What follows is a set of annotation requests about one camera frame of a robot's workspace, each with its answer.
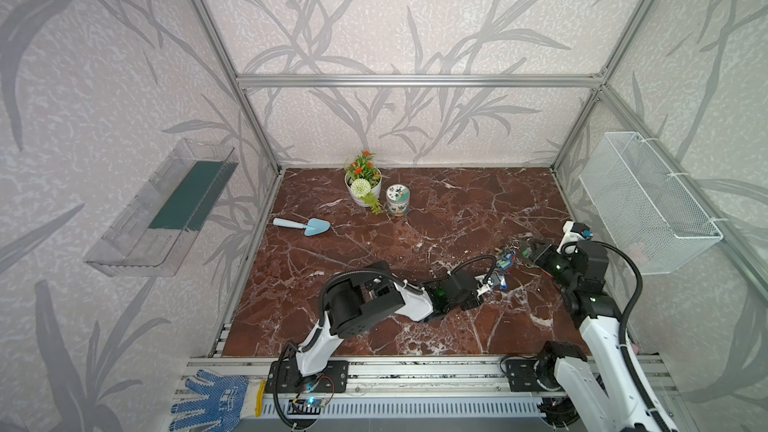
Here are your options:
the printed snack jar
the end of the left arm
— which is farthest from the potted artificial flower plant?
the end of the left arm

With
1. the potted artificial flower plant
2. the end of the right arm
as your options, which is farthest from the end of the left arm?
the potted artificial flower plant

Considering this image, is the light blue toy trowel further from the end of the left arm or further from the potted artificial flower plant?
the end of the left arm

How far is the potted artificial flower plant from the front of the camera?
0.97m

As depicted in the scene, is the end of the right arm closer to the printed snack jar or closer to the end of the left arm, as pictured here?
the end of the left arm
